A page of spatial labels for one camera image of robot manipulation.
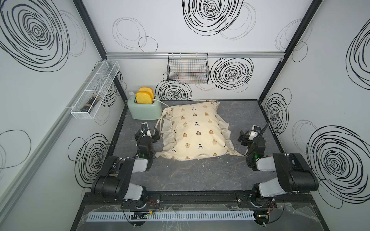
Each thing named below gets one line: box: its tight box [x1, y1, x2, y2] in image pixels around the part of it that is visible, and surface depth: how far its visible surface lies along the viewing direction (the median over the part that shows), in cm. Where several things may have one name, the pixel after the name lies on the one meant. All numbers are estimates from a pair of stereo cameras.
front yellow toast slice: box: [135, 91, 153, 104], surface depth 98 cm
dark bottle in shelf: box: [79, 94, 101, 114], surface depth 69 cm
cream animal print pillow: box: [155, 101, 246, 162], surface depth 91 cm
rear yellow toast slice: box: [138, 86, 155, 100], surface depth 99 cm
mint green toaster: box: [127, 94, 163, 121], surface depth 102 cm
